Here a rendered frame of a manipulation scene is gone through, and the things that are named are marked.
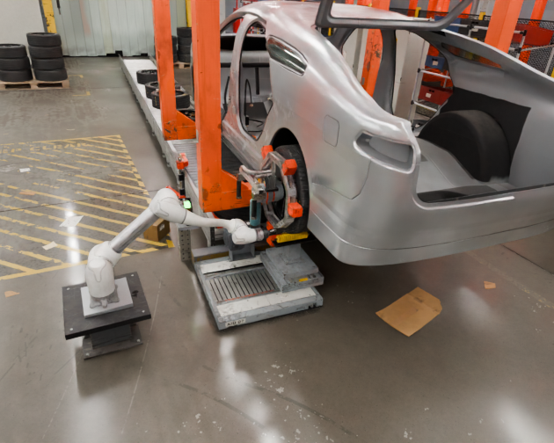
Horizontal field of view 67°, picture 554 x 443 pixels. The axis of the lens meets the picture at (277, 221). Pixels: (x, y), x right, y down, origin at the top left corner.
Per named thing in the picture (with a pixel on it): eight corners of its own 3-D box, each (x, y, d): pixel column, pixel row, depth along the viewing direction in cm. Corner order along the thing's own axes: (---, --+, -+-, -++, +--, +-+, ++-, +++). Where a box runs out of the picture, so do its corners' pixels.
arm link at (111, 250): (81, 270, 271) (83, 251, 288) (101, 282, 280) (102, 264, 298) (167, 192, 263) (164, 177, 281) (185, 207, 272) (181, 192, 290)
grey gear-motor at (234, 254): (274, 259, 367) (276, 224, 350) (228, 267, 352) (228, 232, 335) (266, 249, 381) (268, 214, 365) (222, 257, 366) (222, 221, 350)
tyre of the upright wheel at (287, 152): (334, 152, 278) (293, 137, 335) (302, 155, 270) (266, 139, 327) (331, 243, 302) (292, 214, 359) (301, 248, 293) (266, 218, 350)
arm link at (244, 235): (256, 230, 286) (250, 223, 297) (235, 234, 281) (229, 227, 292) (257, 244, 290) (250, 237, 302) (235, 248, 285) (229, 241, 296)
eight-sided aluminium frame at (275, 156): (293, 240, 301) (298, 170, 275) (284, 242, 298) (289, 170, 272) (266, 207, 344) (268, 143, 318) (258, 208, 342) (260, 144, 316)
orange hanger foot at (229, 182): (280, 203, 366) (281, 166, 350) (222, 210, 348) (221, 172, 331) (272, 195, 380) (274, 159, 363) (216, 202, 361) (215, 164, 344)
